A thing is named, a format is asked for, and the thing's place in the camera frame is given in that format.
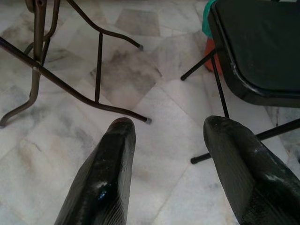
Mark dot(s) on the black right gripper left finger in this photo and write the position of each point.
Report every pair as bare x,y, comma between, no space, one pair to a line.
105,178

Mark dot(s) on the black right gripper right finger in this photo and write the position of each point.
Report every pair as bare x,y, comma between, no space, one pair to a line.
246,178

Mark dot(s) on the brown metal folding table legs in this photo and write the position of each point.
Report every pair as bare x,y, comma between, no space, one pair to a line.
63,82

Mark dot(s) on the black folding chair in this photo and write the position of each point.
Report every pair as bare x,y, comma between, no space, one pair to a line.
257,47

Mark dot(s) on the orange bin with green bag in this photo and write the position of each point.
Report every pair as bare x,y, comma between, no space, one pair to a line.
209,42

